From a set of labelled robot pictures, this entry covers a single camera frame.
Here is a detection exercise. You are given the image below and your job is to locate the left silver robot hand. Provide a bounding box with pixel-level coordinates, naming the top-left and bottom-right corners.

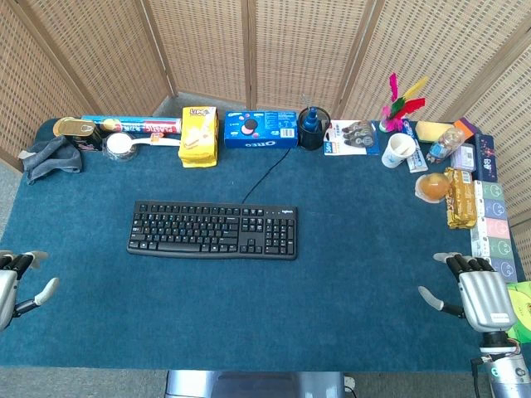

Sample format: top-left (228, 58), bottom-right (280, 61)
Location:
top-left (0, 250), bottom-right (61, 332)

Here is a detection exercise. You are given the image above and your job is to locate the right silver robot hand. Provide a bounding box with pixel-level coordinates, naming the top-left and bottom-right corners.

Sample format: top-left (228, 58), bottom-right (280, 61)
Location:
top-left (417, 251), bottom-right (519, 334)

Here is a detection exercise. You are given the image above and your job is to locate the black computer keyboard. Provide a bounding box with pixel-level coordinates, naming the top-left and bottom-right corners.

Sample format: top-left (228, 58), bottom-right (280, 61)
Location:
top-left (126, 200), bottom-right (300, 261)

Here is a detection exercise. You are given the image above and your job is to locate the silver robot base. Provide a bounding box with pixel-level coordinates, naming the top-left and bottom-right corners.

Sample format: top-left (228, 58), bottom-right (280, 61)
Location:
top-left (164, 370), bottom-right (358, 398)

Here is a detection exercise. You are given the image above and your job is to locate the green paper package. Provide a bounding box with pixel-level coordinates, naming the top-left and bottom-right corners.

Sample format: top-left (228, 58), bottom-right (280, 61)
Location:
top-left (504, 280), bottom-right (531, 345)

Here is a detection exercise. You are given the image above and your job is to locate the smiley face box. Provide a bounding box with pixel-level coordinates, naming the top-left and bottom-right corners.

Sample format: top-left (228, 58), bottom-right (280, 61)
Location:
top-left (470, 179), bottom-right (519, 284)

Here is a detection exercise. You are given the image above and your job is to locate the gold wafer snack pack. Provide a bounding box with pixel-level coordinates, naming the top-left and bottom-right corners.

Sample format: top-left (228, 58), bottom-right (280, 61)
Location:
top-left (444, 167), bottom-right (478, 230)

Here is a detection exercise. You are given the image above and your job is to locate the dark blue long box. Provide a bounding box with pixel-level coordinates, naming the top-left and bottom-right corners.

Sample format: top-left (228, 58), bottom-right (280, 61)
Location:
top-left (472, 132), bottom-right (499, 183)

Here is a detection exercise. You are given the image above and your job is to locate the grey cloth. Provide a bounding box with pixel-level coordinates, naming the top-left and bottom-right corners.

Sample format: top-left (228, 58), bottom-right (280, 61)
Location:
top-left (17, 135), bottom-right (84, 186)

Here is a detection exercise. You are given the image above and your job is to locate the lilac small box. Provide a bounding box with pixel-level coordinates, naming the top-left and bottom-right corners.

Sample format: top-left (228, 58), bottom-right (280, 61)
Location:
top-left (450, 143), bottom-right (476, 172)

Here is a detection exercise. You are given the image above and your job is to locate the clear plastic bottle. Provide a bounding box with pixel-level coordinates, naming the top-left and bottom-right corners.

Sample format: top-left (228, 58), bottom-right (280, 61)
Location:
top-left (426, 126), bottom-right (466, 163)

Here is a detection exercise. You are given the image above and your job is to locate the toothpaste tube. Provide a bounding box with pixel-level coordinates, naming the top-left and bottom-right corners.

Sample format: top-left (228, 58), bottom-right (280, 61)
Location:
top-left (400, 119), bottom-right (429, 174)

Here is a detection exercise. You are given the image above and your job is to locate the white paper cup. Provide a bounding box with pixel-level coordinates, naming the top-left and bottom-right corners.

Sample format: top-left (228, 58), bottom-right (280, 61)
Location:
top-left (381, 132), bottom-right (417, 169)

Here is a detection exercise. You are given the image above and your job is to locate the orange purple box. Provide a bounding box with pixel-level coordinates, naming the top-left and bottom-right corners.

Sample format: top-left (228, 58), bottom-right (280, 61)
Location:
top-left (452, 117), bottom-right (479, 142)

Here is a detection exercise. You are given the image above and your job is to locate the gold tin can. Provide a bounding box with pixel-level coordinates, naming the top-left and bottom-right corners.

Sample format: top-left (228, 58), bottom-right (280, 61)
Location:
top-left (52, 116), bottom-right (105, 153)

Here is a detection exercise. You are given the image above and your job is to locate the yellow sponge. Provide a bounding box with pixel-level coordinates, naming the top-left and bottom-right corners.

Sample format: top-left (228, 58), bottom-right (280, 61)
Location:
top-left (415, 120), bottom-right (455, 144)

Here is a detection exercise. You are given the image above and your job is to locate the white spoon with bowl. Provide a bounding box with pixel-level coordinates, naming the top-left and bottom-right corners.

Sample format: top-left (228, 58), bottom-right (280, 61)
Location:
top-left (102, 133), bottom-right (139, 162)

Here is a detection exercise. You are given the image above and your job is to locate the colourful feather shuttlecock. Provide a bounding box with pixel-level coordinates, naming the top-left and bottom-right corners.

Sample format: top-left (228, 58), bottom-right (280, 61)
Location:
top-left (379, 72), bottom-right (430, 134)

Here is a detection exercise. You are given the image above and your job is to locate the correction tape blister pack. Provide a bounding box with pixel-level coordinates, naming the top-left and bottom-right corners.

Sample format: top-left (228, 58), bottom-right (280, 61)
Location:
top-left (323, 119), bottom-right (382, 158)

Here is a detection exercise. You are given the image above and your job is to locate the plastic wrap box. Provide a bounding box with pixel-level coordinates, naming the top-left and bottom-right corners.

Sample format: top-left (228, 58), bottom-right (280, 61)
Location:
top-left (81, 114), bottom-right (183, 135)

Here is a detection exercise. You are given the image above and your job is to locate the white toothbrush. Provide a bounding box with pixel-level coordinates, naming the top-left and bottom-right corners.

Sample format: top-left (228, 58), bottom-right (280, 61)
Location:
top-left (133, 133), bottom-right (183, 148)

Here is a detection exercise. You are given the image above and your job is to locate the blue table mat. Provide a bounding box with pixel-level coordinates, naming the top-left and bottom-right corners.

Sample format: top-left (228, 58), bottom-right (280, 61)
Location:
top-left (0, 118), bottom-right (531, 371)

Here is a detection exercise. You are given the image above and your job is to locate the black mesh pen holder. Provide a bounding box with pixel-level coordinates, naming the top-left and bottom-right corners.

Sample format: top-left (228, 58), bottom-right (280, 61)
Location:
top-left (297, 106), bottom-right (331, 152)

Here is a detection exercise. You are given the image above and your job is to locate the blue glue bottle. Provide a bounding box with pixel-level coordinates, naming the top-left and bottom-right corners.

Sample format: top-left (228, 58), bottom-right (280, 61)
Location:
top-left (303, 106), bottom-right (320, 133)

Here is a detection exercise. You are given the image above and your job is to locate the blue Oreo box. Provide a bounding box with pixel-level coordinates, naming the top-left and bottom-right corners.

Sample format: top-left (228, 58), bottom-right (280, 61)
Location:
top-left (223, 109), bottom-right (300, 150)

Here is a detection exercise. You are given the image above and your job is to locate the wicker folding screen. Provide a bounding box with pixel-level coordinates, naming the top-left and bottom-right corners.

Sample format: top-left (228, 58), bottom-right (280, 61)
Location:
top-left (0, 0), bottom-right (531, 228)

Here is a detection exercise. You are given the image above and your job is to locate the black keyboard cable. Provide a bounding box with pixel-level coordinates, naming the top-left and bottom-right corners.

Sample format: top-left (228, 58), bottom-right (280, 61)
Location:
top-left (241, 146), bottom-right (293, 205)

